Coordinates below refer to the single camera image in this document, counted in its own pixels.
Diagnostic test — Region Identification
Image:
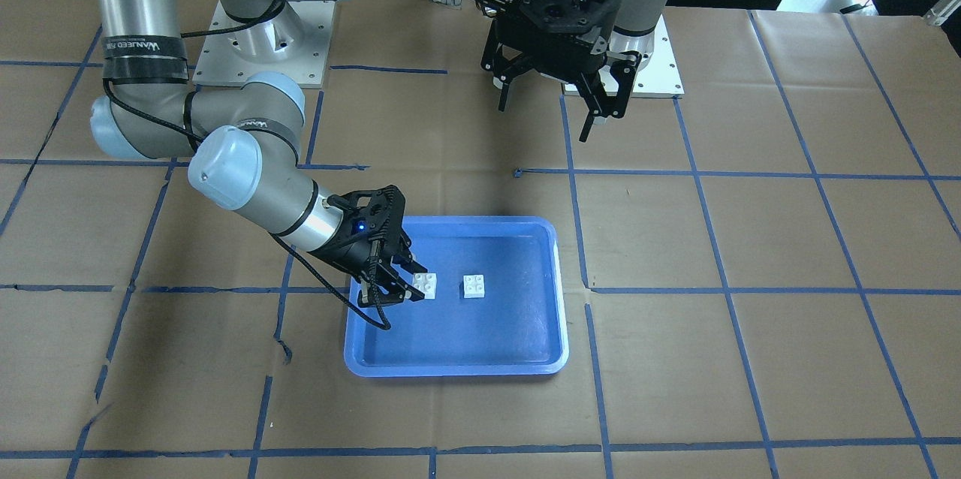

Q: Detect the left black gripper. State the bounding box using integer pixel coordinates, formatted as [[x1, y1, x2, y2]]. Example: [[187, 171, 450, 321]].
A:
[[480, 0, 640, 143]]

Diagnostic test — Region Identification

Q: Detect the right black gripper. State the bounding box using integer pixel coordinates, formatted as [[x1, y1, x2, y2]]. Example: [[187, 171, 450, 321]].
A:
[[309, 185, 429, 308]]

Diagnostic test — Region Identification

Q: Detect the white building block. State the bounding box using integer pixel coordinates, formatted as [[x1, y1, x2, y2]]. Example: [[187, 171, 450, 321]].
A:
[[411, 273, 437, 300], [461, 274, 485, 299]]

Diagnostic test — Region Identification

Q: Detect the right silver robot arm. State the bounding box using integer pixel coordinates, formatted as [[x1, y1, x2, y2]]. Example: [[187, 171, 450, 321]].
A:
[[89, 0, 435, 307]]

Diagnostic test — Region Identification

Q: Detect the blue plastic tray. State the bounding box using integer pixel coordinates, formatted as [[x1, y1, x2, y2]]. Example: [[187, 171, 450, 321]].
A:
[[343, 215, 570, 378]]

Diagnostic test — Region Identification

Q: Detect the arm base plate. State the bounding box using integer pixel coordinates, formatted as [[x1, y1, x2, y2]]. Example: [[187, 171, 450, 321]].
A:
[[193, 1, 336, 89], [607, 17, 685, 98]]

